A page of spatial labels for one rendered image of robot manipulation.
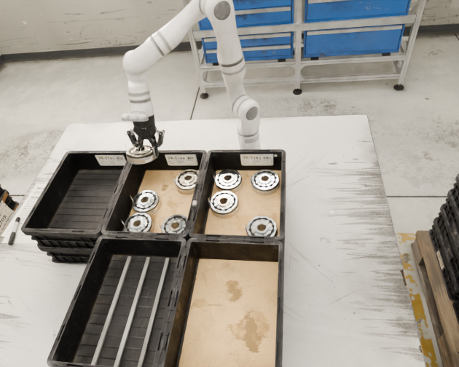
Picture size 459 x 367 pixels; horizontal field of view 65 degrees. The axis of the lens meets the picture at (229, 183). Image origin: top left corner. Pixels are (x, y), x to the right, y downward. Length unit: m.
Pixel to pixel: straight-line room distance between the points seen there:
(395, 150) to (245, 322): 1.97
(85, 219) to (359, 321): 1.02
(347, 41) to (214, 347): 2.51
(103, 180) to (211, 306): 0.73
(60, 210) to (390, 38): 2.56
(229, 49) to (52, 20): 3.42
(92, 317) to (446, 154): 2.40
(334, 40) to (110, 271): 2.40
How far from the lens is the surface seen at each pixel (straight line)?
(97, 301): 1.26
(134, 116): 1.21
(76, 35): 4.49
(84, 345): 1.22
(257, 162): 1.38
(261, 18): 2.95
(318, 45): 3.06
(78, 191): 1.59
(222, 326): 1.11
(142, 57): 1.19
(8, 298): 1.61
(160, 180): 1.47
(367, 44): 3.12
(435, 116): 3.15
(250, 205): 1.31
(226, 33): 1.23
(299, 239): 1.38
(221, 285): 1.15
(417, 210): 2.46
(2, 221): 2.36
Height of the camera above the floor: 1.86
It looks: 48 degrees down
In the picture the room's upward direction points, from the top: 10 degrees counter-clockwise
